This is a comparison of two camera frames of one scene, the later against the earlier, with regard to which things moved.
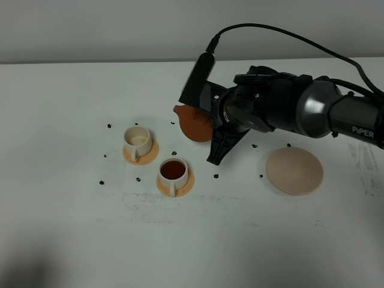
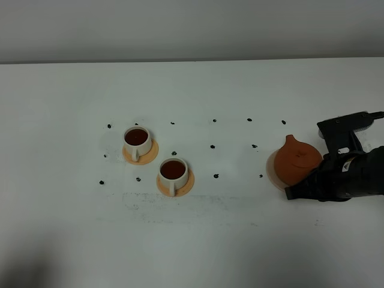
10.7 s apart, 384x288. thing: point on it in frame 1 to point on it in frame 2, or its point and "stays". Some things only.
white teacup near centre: [173, 173] stays
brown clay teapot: [195, 123] to [294, 159]
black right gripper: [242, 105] to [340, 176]
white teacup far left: [137, 141] stays
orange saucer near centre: [182, 191] stays
